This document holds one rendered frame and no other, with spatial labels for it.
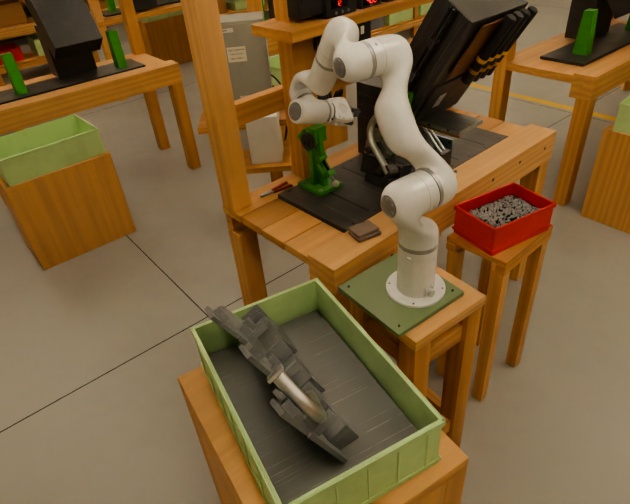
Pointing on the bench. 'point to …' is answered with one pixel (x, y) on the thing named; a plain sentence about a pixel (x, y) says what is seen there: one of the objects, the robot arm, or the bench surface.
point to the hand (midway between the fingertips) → (354, 112)
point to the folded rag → (364, 231)
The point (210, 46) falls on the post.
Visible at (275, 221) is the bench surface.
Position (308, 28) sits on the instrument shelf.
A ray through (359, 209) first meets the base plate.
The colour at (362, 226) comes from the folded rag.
